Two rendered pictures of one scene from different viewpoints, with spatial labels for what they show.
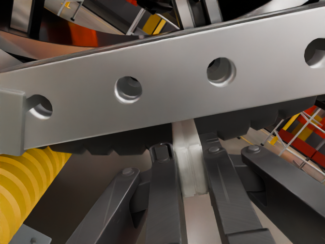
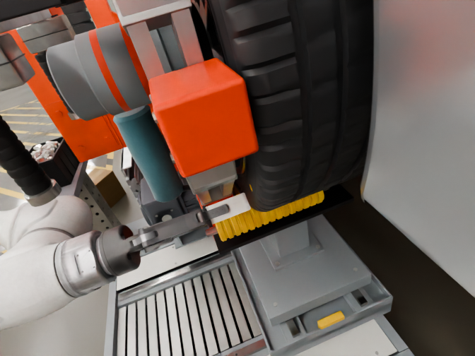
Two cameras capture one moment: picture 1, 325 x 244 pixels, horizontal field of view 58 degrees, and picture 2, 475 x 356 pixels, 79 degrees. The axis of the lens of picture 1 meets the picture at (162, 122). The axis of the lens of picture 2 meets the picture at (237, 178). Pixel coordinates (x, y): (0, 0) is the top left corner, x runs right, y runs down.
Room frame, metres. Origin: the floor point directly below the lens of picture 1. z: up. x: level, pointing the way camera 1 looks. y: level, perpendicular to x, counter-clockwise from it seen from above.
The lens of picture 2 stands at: (0.22, -0.38, 0.95)
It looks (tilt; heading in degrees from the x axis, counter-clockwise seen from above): 36 degrees down; 92
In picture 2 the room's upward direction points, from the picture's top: 16 degrees counter-clockwise
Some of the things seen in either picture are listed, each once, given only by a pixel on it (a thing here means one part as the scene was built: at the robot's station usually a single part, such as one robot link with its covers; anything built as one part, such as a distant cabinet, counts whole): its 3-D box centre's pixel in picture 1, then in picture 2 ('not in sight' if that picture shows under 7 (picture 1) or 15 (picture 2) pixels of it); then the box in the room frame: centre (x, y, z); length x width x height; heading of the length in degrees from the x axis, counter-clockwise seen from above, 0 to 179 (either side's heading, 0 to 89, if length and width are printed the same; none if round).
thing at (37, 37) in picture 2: not in sight; (47, 32); (-0.10, 0.32, 0.93); 0.09 x 0.05 x 0.05; 10
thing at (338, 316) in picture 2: not in sight; (291, 260); (0.30, 0.22, 0.13); 0.50 x 0.36 x 0.10; 100
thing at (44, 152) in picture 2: not in sight; (49, 162); (-0.49, 0.62, 0.51); 0.20 x 0.14 x 0.13; 97
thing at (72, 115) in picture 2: not in sight; (61, 84); (-0.13, 0.31, 0.83); 0.04 x 0.04 x 0.16
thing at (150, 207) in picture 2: not in sight; (203, 201); (0.04, 0.48, 0.26); 0.42 x 0.18 x 0.35; 10
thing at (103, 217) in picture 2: not in sight; (92, 209); (-0.50, 0.69, 0.21); 0.10 x 0.10 x 0.42; 10
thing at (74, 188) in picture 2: not in sight; (63, 174); (-0.49, 0.66, 0.44); 0.43 x 0.17 x 0.03; 100
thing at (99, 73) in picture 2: not in sight; (126, 68); (0.06, 0.17, 0.85); 0.21 x 0.14 x 0.14; 10
